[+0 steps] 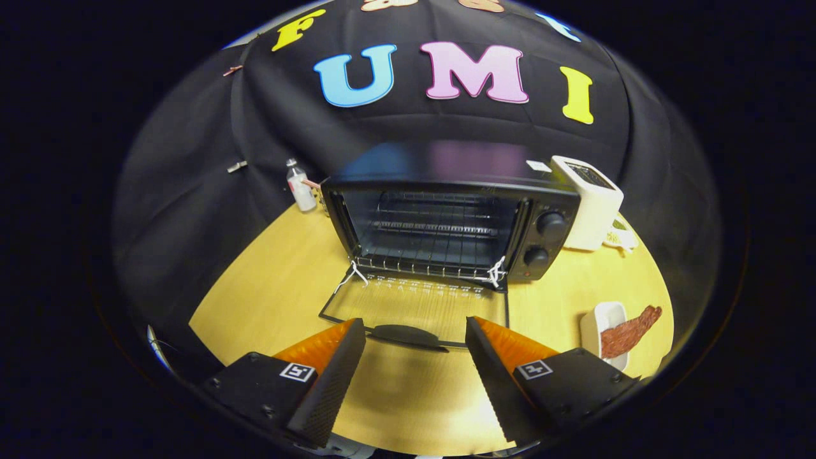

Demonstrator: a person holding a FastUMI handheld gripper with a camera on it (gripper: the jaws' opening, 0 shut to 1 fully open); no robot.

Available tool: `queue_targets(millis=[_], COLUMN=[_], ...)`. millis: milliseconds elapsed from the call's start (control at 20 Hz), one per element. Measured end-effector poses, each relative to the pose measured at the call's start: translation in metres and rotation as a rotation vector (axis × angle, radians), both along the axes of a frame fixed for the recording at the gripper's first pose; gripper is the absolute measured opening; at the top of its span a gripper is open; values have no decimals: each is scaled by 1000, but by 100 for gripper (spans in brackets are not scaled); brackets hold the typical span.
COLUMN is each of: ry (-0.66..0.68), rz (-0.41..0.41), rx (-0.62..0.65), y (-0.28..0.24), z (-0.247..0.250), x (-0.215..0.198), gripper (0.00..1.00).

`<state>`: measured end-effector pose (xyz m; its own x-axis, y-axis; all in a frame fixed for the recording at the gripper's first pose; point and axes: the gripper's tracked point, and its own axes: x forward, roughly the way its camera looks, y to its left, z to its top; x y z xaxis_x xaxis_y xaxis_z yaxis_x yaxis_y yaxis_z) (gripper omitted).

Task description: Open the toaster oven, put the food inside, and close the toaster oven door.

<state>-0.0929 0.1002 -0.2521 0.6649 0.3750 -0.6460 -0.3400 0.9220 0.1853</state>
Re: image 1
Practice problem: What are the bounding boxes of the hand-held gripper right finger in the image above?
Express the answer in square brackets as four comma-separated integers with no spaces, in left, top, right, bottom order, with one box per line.
[464,316,641,447]

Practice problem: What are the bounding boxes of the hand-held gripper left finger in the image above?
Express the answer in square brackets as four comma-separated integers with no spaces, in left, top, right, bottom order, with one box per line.
[201,318,368,449]

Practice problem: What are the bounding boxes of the red meat slice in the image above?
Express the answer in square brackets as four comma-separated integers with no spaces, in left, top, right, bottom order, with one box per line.
[600,305,664,360]

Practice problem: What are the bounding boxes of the black toaster oven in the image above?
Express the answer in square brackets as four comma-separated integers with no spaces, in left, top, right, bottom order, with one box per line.
[319,142,583,353]

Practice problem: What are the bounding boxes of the white toaster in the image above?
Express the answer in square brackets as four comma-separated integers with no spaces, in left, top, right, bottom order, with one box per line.
[550,155,625,252]

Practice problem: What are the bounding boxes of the white rectangular dish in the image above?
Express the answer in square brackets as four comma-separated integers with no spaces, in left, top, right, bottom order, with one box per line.
[579,301,631,372]

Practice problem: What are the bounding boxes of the clear plastic bottle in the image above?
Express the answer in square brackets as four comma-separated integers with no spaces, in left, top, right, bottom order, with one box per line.
[285,158,318,213]

